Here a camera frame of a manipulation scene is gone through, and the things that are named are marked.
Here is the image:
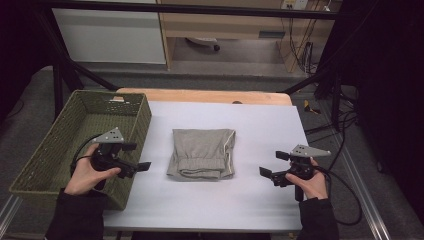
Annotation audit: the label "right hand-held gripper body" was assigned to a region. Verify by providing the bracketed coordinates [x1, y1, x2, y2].
[271, 144, 332, 188]

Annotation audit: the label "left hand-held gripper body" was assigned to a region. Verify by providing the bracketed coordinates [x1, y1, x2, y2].
[89, 127, 138, 180]

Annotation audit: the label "green woven basket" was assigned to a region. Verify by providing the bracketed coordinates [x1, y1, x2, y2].
[9, 89, 153, 212]

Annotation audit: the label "grey pants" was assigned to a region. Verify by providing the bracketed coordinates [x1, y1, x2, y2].
[166, 128, 237, 182]

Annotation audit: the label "person's right hand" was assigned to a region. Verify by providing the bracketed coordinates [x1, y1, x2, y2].
[285, 159, 329, 200]

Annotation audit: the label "person's left hand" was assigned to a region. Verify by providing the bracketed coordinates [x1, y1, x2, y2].
[64, 143, 122, 197]

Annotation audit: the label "white table board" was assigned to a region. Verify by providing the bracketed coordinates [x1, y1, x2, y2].
[103, 100, 309, 233]

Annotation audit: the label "yellow and black tool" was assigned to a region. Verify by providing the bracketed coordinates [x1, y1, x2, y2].
[303, 99, 322, 115]

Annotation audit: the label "black metal stand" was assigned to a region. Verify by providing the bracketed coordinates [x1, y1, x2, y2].
[35, 13, 120, 118]
[282, 64, 344, 132]

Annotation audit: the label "wooden table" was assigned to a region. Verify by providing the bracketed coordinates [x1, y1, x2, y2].
[116, 87, 294, 107]

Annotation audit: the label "white cabinet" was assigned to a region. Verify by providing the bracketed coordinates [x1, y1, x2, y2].
[52, 0, 167, 65]

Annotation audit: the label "black curtain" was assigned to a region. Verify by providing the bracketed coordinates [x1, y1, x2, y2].
[0, 0, 56, 123]
[316, 0, 424, 218]

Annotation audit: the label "office chair base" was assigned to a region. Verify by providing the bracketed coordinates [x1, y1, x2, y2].
[184, 37, 221, 52]

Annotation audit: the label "wooden desk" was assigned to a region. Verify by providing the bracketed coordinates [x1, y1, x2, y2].
[156, 0, 343, 73]

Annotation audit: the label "white power strip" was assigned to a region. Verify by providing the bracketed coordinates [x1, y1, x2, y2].
[281, 0, 309, 10]

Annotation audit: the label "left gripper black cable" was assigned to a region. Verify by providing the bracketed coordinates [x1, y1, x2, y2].
[69, 134, 102, 175]

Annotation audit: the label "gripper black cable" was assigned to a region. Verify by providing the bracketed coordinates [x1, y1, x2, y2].
[69, 134, 102, 175]
[313, 165, 363, 227]

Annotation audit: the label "black floor cables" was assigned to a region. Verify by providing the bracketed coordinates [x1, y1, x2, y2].
[305, 99, 360, 169]

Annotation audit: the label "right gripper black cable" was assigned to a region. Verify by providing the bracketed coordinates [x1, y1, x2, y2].
[313, 165, 363, 227]

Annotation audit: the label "aluminium rail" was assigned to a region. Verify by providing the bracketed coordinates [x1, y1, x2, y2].
[0, 194, 23, 235]
[328, 109, 392, 240]

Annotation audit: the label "bundle of hanging cables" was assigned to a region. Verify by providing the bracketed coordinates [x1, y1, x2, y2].
[285, 16, 318, 76]

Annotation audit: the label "black metal frame bar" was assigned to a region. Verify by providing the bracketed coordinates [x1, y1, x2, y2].
[33, 0, 338, 20]

